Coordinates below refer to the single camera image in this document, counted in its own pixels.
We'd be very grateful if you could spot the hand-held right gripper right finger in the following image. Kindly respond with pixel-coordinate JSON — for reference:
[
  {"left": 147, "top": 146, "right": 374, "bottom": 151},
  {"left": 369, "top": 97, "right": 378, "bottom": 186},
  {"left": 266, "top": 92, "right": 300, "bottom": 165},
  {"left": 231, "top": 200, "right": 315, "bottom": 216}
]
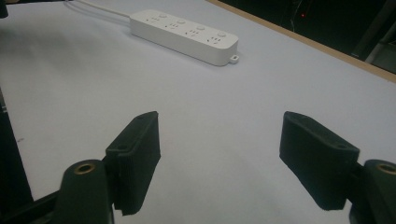
[{"left": 278, "top": 110, "right": 361, "bottom": 212}]

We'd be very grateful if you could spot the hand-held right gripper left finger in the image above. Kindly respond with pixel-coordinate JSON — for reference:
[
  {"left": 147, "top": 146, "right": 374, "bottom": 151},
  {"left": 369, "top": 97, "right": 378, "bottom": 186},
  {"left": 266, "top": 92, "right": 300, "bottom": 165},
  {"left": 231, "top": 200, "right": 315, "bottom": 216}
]
[{"left": 105, "top": 110, "right": 163, "bottom": 217}]

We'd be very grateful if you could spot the dark upright object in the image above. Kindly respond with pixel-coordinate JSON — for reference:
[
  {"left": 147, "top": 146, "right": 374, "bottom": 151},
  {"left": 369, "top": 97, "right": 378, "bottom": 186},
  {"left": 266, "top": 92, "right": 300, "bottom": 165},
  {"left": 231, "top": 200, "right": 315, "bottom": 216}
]
[{"left": 0, "top": 87, "right": 35, "bottom": 218}]

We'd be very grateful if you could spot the white power strip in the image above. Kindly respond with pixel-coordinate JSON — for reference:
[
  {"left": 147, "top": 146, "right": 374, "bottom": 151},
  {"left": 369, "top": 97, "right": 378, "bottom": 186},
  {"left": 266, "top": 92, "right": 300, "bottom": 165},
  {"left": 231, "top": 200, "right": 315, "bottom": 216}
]
[{"left": 128, "top": 8, "right": 240, "bottom": 67}]

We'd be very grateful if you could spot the grey metal stand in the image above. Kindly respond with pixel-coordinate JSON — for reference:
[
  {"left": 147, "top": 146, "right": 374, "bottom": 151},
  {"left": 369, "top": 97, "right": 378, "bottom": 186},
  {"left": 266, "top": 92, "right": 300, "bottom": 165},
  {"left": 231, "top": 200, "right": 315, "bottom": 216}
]
[{"left": 351, "top": 0, "right": 396, "bottom": 75}]

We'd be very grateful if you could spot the small dark object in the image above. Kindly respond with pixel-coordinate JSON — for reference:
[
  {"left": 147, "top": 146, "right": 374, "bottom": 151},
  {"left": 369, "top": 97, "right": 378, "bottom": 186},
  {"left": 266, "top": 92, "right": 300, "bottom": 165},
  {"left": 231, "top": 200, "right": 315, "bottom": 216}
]
[{"left": 0, "top": 0, "right": 9, "bottom": 20}]

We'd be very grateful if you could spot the white power strip cable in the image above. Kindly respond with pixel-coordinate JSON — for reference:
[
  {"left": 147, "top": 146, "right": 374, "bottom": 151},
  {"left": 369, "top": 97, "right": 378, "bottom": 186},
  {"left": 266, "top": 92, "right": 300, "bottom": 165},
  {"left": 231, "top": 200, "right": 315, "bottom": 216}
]
[{"left": 64, "top": 0, "right": 132, "bottom": 25}]

